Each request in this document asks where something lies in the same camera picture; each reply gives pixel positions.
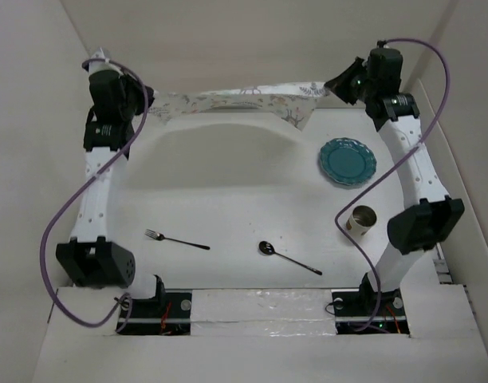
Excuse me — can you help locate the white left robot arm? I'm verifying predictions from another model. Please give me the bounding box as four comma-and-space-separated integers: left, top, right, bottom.
56, 57, 167, 317

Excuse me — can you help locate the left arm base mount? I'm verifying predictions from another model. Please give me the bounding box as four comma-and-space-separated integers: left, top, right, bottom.
117, 290, 192, 336

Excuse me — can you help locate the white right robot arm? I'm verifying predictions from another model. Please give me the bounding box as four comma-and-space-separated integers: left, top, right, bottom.
325, 40, 465, 314

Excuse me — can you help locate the animal print cloth placemat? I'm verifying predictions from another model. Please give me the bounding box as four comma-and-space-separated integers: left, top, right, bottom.
148, 81, 329, 131

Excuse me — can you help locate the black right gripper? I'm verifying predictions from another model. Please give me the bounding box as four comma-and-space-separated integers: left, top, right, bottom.
324, 57, 376, 105

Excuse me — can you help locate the teal scalloped plate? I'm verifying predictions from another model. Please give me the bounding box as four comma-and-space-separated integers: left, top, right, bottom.
318, 137, 377, 188

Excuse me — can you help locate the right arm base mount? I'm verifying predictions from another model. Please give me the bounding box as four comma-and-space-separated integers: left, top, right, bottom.
325, 289, 410, 335

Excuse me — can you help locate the black metal fork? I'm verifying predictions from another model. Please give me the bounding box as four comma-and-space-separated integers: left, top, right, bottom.
144, 229, 211, 251

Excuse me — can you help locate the white metal cup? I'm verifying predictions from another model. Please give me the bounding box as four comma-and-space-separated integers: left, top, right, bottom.
344, 205, 377, 237

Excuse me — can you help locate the black slotted spoon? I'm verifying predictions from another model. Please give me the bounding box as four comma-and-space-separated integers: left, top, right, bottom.
258, 241, 323, 276

